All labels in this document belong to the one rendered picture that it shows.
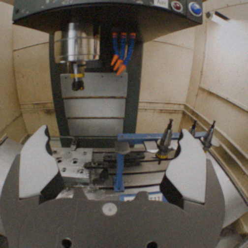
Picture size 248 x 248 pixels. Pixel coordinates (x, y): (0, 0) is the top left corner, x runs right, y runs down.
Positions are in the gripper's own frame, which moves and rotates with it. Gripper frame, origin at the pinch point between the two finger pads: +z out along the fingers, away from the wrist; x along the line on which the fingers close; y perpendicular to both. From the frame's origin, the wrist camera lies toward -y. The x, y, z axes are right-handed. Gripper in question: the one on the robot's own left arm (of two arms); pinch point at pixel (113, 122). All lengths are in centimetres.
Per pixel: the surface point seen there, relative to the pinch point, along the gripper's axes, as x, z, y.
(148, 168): 21, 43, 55
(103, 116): -10, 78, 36
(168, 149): 19.6, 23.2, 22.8
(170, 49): 52, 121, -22
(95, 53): -7.1, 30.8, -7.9
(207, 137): 39, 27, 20
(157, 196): 21, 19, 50
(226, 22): 77, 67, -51
